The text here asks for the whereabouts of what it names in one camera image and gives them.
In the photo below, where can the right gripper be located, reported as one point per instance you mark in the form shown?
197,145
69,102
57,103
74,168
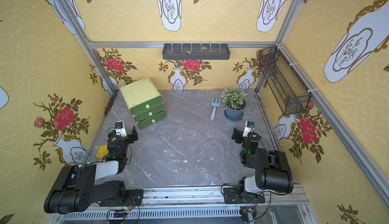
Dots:
239,135

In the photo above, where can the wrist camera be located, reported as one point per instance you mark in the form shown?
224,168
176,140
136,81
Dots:
249,126
120,129

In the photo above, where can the grey wall shelf tray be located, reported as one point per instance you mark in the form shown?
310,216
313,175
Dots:
196,51

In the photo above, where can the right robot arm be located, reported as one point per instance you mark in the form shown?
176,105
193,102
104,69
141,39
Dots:
272,172

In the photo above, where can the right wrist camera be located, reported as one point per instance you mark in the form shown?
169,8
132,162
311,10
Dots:
249,126

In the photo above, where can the black wire mesh basket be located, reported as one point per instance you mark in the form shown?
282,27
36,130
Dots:
291,94

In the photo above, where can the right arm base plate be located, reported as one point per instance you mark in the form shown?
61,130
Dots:
232,195

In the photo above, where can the light blue garden fork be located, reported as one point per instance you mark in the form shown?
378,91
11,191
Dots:
215,104

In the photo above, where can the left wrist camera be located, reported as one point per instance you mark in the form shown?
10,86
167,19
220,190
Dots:
120,129

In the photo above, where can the artificial green plant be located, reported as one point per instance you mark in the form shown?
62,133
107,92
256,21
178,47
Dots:
234,98

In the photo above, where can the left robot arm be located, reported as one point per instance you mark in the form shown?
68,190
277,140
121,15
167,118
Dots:
74,190

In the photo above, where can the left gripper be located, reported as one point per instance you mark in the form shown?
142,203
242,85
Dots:
130,135

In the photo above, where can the aluminium mounting rail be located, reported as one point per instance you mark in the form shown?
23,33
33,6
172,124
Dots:
180,202

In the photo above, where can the blue plant pot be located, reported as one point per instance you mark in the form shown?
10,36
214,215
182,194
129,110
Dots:
234,115

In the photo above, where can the light green drawer cabinet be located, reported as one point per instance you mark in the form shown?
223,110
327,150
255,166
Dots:
139,91

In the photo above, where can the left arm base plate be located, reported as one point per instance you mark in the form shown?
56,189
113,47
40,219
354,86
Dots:
131,198

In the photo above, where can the yellow toy shovel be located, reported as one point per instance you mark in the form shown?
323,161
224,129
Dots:
102,152

